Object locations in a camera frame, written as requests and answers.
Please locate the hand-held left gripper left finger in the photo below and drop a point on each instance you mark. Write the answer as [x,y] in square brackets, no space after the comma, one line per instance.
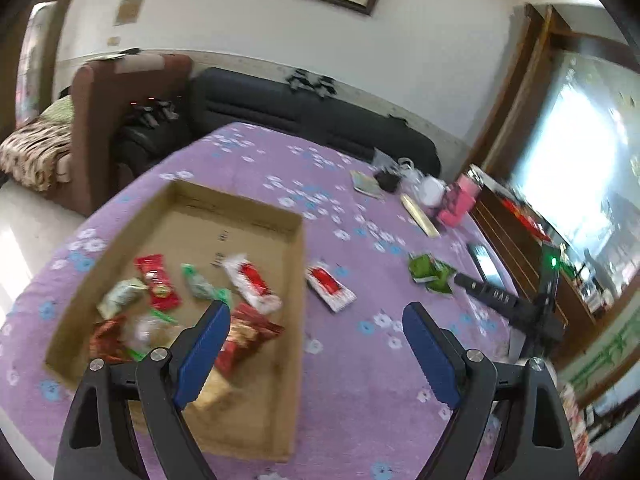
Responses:
[205,350]

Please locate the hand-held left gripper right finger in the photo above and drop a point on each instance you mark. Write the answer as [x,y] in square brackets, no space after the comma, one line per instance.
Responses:
[432,355]

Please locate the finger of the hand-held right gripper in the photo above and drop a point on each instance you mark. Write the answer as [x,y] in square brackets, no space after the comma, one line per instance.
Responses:
[485,292]

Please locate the clear biscuit pack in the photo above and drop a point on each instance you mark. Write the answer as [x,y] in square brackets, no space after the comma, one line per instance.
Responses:
[215,390]

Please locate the large dark red packet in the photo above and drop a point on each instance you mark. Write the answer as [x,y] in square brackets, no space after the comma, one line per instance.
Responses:
[255,332]

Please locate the clear cake packet green seal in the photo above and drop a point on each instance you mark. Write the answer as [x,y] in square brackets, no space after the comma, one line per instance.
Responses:
[145,332]

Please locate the red packet gold emblem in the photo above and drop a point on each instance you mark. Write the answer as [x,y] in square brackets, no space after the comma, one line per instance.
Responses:
[160,285]

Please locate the white red snack packet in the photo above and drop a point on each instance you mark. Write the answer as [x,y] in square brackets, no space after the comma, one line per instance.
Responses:
[327,282]
[250,282]

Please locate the small dark red packet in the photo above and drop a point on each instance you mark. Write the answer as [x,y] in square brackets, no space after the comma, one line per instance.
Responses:
[107,340]

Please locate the pale green snack packet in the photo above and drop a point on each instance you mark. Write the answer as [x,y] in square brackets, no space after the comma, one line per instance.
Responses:
[120,297]

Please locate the shallow cardboard box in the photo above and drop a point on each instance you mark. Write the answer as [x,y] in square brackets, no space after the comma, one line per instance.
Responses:
[200,225]

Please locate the black smartphone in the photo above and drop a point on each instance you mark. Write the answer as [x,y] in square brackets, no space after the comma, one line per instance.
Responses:
[480,260]

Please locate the wooden cabinet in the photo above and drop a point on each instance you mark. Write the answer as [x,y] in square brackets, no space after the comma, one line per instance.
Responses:
[520,260]

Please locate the purple floral tablecloth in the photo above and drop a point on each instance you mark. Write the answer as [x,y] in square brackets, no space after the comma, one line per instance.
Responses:
[360,385]

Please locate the red packages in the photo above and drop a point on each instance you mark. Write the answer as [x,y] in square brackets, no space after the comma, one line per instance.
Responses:
[525,217]

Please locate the pink filled jar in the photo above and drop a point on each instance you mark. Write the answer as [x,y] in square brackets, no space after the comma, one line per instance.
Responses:
[457,205]

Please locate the cream tube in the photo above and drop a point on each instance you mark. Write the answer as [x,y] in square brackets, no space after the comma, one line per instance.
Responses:
[420,215]

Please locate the white round container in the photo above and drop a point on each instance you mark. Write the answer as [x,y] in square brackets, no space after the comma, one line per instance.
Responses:
[432,192]

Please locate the clear plastic cup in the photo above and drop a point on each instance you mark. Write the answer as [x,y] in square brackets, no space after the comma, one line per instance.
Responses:
[407,170]

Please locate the large television screen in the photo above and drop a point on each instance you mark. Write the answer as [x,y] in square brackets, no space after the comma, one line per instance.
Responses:
[590,160]

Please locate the brown armchair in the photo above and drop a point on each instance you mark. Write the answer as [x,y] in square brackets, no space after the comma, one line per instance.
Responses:
[100,135]

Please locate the black device with red lights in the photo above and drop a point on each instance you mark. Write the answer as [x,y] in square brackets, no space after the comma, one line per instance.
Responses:
[152,112]

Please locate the black sofa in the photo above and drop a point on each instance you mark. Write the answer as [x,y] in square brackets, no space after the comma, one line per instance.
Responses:
[250,105]

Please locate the brown patterned blanket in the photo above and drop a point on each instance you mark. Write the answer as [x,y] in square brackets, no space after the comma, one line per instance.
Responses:
[35,155]

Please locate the black device on sofa back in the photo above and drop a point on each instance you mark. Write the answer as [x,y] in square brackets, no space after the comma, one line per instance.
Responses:
[299,80]
[324,86]

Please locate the green cushion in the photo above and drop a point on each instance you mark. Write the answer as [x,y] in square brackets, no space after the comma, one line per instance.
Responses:
[59,109]

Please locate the wooden glazed door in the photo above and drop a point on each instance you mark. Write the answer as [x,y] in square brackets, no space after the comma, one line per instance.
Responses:
[37,60]

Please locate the wall plaque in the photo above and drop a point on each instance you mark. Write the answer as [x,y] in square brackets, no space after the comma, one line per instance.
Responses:
[128,10]

